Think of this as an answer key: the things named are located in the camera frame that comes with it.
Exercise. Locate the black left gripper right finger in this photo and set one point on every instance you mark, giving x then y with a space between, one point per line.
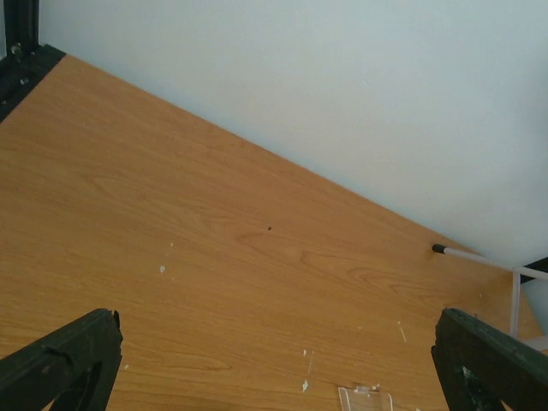
482 368

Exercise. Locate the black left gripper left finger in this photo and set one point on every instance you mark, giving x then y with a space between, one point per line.
72 368

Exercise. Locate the clear plastic metronome cover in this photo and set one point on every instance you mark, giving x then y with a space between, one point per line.
365 398

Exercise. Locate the black aluminium frame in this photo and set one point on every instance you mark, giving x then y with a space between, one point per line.
27 62

